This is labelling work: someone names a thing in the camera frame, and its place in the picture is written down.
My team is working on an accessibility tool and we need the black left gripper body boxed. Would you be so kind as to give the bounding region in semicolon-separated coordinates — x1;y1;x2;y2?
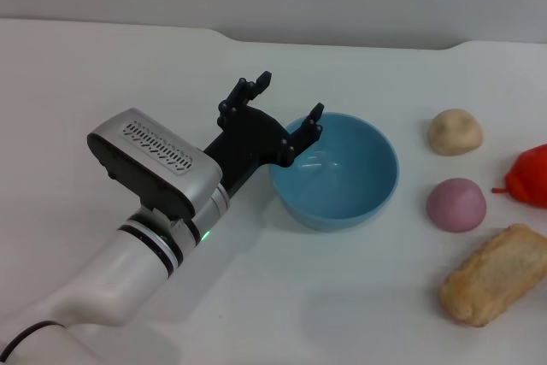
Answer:
203;103;296;193

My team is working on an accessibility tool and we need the blue bowl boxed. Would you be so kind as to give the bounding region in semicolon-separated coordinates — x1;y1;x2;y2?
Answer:
268;111;401;232

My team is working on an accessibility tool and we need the pink peach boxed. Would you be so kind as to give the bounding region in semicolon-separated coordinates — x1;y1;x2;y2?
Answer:
426;177;488;234

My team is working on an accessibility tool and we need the beige peach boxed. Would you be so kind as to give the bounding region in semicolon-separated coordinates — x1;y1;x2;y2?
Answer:
427;108;485;157

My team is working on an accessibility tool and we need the red pepper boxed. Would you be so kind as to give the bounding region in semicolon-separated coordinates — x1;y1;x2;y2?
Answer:
491;143;547;206

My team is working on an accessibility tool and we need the golden bread loaf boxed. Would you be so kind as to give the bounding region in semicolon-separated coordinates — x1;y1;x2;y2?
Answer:
439;223;547;329

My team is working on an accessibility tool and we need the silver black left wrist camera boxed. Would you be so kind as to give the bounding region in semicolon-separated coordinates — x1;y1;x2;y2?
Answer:
86;108;224;219

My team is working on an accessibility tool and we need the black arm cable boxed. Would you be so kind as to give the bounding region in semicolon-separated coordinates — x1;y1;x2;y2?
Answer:
0;321;65;365

